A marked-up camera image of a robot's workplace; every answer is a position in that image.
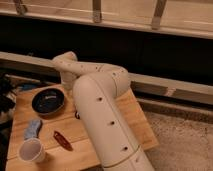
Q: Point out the white paper cup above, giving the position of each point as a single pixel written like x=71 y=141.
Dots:
x=32 y=150

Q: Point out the black white striped box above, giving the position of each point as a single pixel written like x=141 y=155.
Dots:
x=77 y=115

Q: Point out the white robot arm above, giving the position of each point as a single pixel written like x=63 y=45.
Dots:
x=94 y=87

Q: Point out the red brown oblong object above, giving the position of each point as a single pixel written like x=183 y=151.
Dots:
x=62 y=141

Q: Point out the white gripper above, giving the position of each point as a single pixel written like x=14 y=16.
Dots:
x=67 y=80

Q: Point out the dark ceramic bowl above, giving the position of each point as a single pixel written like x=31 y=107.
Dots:
x=48 y=101

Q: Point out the wooden table board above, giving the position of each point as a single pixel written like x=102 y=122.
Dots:
x=58 y=159

